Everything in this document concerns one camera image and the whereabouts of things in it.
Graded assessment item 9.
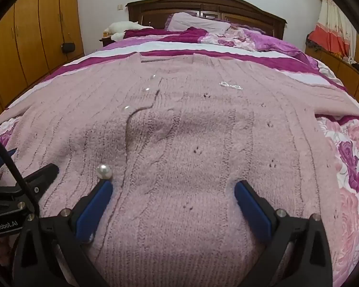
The pink knitted cardigan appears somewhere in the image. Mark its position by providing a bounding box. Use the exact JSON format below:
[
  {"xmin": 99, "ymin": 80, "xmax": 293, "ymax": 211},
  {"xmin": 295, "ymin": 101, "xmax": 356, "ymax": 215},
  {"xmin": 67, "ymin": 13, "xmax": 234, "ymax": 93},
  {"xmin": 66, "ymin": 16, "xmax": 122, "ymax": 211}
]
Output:
[{"xmin": 0, "ymin": 52, "xmax": 359, "ymax": 287}]

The orange wooden wardrobe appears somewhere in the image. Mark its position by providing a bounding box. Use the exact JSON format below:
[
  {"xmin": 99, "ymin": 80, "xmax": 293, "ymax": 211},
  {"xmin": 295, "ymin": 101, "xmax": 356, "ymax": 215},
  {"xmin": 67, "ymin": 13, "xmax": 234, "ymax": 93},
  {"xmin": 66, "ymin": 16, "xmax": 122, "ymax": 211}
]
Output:
[{"xmin": 0, "ymin": 0, "xmax": 84, "ymax": 113}]

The orange and white curtain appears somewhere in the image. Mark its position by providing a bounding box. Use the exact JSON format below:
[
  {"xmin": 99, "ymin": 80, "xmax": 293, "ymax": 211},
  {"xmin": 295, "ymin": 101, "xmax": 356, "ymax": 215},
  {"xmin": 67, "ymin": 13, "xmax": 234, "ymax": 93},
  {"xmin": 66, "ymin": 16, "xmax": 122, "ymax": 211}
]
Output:
[{"xmin": 307, "ymin": 0, "xmax": 357, "ymax": 60}]

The floral pink bed cover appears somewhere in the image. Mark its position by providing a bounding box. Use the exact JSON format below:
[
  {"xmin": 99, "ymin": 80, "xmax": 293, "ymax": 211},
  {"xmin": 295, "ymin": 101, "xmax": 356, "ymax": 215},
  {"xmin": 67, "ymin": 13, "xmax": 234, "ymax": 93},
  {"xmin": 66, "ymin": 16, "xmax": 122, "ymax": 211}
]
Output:
[{"xmin": 0, "ymin": 27, "xmax": 359, "ymax": 287}]

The dark nightstand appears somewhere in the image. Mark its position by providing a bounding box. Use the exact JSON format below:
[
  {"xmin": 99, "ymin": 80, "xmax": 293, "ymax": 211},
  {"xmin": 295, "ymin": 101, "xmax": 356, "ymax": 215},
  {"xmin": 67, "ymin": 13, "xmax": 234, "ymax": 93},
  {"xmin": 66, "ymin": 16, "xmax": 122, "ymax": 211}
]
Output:
[{"xmin": 100, "ymin": 36, "xmax": 113, "ymax": 47}]

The dark wooden headboard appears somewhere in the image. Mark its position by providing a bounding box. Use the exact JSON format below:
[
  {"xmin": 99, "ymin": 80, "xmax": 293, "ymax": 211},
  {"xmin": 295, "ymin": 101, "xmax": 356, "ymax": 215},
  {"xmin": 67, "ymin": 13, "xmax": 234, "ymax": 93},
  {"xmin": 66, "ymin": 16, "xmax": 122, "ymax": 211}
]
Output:
[{"xmin": 126, "ymin": 0, "xmax": 286, "ymax": 39}]

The black bag on wardrobe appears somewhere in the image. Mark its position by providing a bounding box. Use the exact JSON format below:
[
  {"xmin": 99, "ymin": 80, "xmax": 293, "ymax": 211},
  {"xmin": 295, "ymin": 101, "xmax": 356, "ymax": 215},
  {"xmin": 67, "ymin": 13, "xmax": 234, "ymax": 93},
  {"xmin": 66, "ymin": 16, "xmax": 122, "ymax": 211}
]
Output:
[{"xmin": 61, "ymin": 42, "xmax": 76, "ymax": 55}]

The light purple pillow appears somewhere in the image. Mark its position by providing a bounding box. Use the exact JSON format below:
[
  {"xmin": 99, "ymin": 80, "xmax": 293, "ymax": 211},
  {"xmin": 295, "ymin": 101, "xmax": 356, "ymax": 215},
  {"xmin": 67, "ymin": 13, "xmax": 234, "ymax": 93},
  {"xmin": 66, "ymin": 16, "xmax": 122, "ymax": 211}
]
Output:
[{"xmin": 165, "ymin": 12, "xmax": 231, "ymax": 34}]

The black cable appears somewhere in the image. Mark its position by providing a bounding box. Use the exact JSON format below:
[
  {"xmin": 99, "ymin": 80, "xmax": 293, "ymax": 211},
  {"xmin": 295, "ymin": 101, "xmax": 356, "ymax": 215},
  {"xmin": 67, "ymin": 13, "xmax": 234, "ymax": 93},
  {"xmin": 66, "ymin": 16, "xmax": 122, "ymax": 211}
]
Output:
[{"xmin": 0, "ymin": 128, "xmax": 41, "ymax": 219}]

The low wooden cabinet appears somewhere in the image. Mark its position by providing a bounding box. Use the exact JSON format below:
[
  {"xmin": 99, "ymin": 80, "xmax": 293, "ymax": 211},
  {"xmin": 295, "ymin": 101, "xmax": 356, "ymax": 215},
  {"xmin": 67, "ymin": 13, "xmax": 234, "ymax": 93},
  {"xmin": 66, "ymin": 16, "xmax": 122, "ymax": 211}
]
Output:
[{"xmin": 305, "ymin": 45, "xmax": 359, "ymax": 103}]

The purple crumpled quilt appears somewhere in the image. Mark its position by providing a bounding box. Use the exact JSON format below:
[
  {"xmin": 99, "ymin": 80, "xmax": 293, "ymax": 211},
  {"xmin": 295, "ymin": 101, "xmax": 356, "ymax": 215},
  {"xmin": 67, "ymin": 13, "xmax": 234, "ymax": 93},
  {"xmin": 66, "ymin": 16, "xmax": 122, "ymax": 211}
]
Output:
[{"xmin": 124, "ymin": 27, "xmax": 317, "ymax": 67}]

